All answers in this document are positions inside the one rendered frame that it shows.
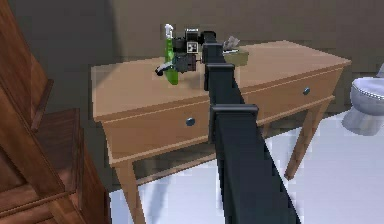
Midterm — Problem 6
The white toilet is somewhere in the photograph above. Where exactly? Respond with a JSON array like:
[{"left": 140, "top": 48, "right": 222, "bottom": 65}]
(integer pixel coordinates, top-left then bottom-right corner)
[{"left": 341, "top": 63, "right": 384, "bottom": 137}]

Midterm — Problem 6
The olive tissue box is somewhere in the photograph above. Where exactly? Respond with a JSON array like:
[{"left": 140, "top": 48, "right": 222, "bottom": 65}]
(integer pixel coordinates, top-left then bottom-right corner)
[{"left": 222, "top": 35, "right": 250, "bottom": 67}]

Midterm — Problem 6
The light wooden table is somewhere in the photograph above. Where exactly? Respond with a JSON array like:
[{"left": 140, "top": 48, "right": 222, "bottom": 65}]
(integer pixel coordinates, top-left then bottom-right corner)
[{"left": 91, "top": 40, "right": 353, "bottom": 224}]

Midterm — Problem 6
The brown wooden door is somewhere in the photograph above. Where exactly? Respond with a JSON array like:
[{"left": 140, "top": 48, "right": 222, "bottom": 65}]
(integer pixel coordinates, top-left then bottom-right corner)
[{"left": 0, "top": 0, "right": 112, "bottom": 224}]

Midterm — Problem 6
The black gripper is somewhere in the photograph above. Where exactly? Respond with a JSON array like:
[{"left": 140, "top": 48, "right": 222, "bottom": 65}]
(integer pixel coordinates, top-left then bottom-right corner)
[{"left": 154, "top": 37, "right": 198, "bottom": 77}]

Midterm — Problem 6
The green spray bottle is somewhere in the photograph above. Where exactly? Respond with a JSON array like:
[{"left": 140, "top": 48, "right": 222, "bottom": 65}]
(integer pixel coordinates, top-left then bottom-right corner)
[{"left": 163, "top": 23, "right": 180, "bottom": 86}]

